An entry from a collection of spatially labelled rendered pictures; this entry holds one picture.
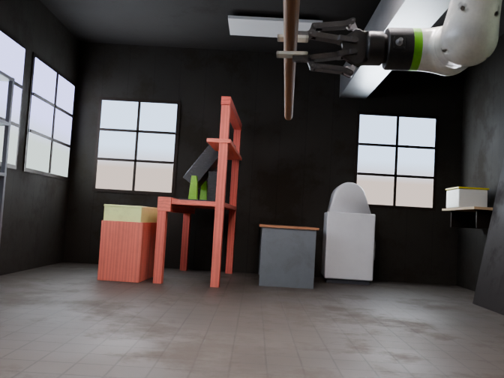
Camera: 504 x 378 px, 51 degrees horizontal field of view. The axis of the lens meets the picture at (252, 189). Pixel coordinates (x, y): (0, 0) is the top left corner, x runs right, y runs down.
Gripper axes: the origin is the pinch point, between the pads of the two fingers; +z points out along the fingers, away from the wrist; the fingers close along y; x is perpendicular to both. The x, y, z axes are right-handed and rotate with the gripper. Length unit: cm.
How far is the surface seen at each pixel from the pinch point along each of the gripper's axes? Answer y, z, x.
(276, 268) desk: 95, 9, 541
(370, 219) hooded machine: 28, -116, 625
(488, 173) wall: -41, -269, 610
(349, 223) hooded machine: 35, -88, 625
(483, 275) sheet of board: 87, -223, 495
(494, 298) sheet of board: 107, -222, 458
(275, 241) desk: 63, 12, 541
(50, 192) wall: 12, 331, 602
